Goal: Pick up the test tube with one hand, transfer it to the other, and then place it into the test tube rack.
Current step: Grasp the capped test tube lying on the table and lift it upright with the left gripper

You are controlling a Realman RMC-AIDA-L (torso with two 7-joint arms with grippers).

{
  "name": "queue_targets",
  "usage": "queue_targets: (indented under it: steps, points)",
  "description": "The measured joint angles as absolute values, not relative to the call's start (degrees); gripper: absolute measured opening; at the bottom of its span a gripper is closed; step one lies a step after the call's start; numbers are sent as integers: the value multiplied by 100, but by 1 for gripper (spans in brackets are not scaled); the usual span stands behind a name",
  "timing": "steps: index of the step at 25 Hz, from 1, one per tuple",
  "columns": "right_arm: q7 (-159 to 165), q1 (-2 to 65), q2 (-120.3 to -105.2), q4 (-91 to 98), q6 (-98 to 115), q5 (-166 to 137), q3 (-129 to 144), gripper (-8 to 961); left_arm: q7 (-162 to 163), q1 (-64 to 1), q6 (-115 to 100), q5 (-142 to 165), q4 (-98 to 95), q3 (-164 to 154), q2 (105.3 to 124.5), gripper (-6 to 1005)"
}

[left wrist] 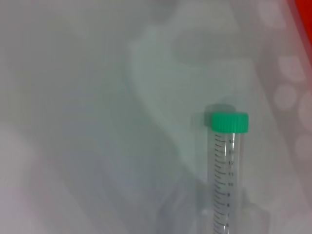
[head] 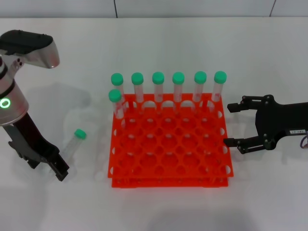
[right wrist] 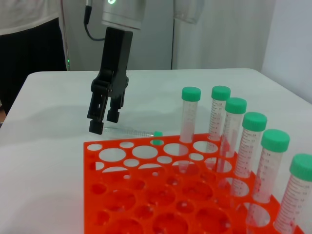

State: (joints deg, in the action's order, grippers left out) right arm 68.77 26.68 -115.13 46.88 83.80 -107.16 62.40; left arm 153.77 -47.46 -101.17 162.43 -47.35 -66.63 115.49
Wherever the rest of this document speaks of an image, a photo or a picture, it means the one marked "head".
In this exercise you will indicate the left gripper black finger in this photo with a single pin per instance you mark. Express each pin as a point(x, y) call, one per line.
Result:
point(60, 169)

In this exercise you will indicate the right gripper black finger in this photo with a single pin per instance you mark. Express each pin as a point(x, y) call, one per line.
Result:
point(250, 143)
point(250, 103)

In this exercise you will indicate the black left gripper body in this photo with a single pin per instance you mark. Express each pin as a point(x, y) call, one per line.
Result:
point(31, 144)

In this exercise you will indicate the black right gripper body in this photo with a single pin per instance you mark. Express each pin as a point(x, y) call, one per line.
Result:
point(276, 120)

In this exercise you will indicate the clear test tube green cap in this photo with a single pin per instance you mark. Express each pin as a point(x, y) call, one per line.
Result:
point(220, 77)
point(178, 77)
point(114, 95)
point(137, 78)
point(72, 144)
point(200, 77)
point(158, 77)
point(117, 79)

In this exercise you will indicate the orange plastic test tube rack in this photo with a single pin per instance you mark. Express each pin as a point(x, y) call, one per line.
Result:
point(168, 181)

